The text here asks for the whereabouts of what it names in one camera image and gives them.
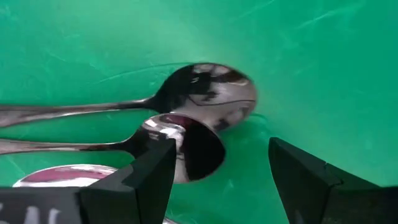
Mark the black metal spoon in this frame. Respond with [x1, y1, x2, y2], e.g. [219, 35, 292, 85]
[12, 164, 121, 188]
[0, 62, 258, 131]

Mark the green table mat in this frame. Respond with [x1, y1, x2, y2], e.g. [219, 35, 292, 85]
[0, 0, 398, 224]

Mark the silver spoon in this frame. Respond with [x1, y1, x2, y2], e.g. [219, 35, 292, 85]
[0, 112, 227, 184]

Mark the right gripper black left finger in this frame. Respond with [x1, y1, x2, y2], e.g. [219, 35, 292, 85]
[0, 138, 177, 224]

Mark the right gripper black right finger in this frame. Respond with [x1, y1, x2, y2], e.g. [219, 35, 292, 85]
[268, 137, 398, 224]

